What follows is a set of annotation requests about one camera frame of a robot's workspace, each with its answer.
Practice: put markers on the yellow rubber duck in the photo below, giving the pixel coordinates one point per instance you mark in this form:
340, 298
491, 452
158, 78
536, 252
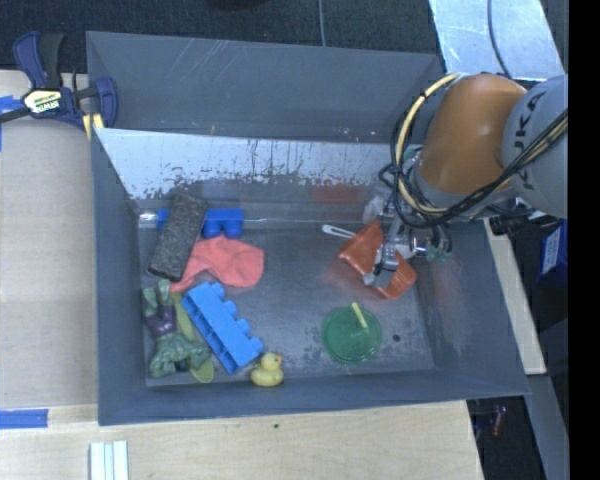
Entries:
267, 372

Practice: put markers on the green toy figure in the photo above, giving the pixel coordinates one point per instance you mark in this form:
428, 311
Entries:
167, 348

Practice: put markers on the large blue toy brick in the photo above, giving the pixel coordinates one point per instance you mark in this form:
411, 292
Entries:
222, 325

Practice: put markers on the pink cloth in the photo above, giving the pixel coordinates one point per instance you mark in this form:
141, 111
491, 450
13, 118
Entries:
227, 263

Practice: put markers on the black cylinder on white bracket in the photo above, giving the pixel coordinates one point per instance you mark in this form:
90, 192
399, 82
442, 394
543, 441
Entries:
507, 223

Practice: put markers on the dark green flat block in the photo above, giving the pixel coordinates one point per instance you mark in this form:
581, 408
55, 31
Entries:
177, 235

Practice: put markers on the small blue toy brick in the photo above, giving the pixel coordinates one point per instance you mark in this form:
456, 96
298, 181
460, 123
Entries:
222, 222

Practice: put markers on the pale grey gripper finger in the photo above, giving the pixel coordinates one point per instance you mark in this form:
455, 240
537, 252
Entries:
382, 277
386, 257

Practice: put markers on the grey metal bin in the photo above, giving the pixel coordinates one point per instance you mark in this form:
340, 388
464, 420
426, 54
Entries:
300, 313

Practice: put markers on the yellow-green toy skateboard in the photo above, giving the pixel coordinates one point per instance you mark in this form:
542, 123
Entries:
204, 370

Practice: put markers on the green lid with yellow straw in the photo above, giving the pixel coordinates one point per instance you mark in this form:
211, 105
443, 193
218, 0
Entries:
347, 340

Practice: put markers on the orange plastic basket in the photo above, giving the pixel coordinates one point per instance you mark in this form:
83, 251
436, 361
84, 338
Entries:
362, 250

